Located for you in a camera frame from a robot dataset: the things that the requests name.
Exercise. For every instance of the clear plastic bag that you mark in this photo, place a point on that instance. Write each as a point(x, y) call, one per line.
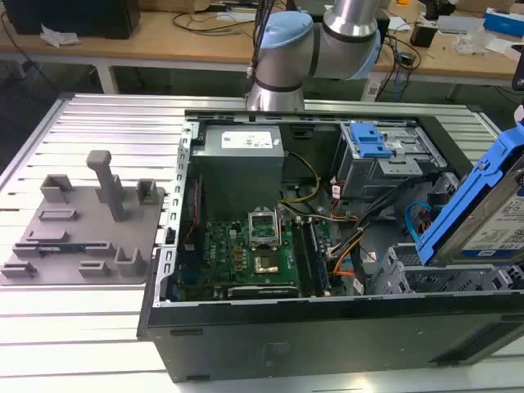
point(475, 43)

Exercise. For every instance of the gray parts rack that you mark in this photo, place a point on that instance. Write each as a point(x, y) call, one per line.
point(82, 229)

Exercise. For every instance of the blue and white box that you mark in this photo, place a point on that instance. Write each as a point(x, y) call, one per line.
point(505, 18)

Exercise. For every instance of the crumpled white plastic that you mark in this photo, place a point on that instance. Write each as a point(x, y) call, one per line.
point(57, 36)

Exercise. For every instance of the installed RAM stick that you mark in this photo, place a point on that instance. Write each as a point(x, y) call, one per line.
point(319, 262)

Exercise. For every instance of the wooden desk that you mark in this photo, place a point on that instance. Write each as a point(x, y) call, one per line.
point(184, 45)

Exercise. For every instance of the blue drive bay latch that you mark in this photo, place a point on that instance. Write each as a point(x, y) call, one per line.
point(370, 143)

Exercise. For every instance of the small black box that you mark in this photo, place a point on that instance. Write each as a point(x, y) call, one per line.
point(422, 34)

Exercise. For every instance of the metal optical drive bay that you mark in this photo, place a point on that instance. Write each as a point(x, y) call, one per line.
point(368, 176)

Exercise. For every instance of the RAM stick on rack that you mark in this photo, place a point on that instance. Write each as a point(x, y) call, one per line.
point(61, 248)

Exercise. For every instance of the gray power supply unit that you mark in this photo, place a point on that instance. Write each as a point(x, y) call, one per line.
point(237, 176)

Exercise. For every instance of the black graphics card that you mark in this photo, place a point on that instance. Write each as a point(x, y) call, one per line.
point(262, 292)

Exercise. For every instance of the green motherboard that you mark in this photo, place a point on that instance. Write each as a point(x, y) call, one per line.
point(229, 254)

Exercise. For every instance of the black PC case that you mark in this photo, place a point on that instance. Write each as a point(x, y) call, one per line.
point(286, 340)

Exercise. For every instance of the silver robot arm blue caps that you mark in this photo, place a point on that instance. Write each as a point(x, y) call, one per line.
point(278, 61)

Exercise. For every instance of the hard disk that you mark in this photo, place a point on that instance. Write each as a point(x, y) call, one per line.
point(491, 221)

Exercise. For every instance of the large black box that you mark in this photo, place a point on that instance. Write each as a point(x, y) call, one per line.
point(69, 16)

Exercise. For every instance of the CPU socket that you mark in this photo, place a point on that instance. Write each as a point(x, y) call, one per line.
point(266, 264)

